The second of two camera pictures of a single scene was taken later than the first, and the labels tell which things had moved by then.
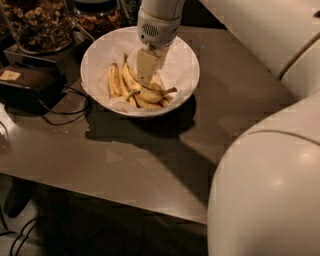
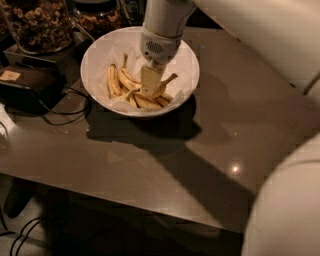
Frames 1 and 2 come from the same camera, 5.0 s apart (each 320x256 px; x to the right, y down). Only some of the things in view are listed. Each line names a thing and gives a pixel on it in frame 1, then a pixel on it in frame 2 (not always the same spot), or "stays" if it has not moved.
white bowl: (109, 75) stays
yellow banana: (124, 83) → (124, 73)
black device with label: (31, 88) stays
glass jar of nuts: (40, 26) stays
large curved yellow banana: (139, 88) → (161, 87)
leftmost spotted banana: (114, 82) stays
